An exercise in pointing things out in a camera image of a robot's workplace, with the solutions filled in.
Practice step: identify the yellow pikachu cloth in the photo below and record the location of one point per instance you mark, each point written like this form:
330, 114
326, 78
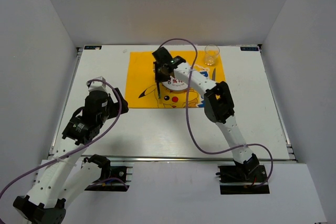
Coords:
141, 91

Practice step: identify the black corner label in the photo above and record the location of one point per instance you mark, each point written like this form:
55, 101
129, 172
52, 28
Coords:
92, 47
249, 48

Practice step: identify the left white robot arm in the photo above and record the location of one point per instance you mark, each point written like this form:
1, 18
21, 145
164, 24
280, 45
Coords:
54, 191

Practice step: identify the clear glass cup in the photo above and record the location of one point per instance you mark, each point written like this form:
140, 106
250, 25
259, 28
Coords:
211, 54

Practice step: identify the left black corner label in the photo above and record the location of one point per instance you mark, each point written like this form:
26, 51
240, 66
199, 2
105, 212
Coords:
92, 47

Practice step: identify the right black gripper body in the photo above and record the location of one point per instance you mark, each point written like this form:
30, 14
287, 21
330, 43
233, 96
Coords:
160, 75

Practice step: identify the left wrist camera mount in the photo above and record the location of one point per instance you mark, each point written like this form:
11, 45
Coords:
96, 85

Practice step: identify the knife with blue handle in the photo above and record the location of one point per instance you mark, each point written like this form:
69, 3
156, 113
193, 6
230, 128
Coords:
214, 75

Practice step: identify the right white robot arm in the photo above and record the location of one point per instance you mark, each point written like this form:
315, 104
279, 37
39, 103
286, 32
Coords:
218, 107

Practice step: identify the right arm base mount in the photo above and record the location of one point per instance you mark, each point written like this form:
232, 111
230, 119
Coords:
231, 182

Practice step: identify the right black corner label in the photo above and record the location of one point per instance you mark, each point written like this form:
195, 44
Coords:
249, 48

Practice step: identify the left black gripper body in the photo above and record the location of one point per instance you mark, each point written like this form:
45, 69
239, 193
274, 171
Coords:
104, 115

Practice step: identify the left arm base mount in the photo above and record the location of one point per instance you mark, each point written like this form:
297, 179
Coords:
117, 180

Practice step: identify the white patterned plate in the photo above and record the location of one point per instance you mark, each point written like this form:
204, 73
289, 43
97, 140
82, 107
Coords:
175, 85

